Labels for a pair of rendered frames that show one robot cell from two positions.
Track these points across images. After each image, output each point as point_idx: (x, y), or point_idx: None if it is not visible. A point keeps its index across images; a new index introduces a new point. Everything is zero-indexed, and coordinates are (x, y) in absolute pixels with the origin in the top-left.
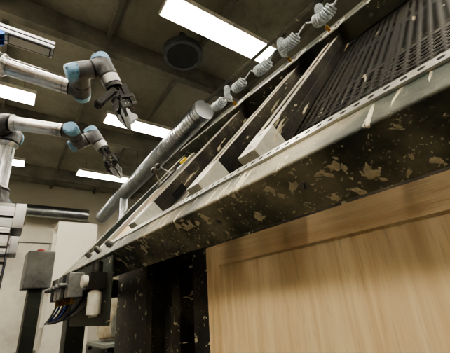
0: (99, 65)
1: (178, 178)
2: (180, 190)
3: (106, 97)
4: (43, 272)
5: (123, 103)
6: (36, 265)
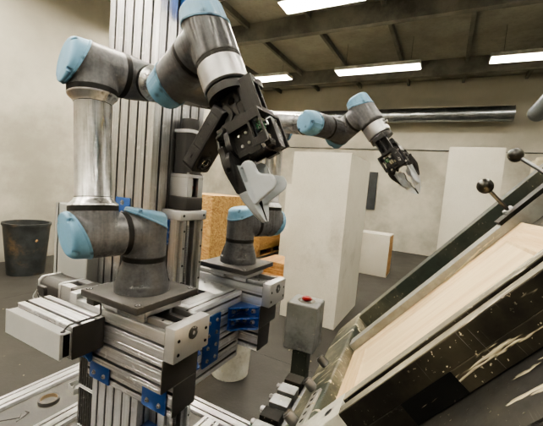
0: (186, 50)
1: (436, 353)
2: (439, 395)
3: (201, 143)
4: (303, 332)
5: (227, 156)
6: (295, 323)
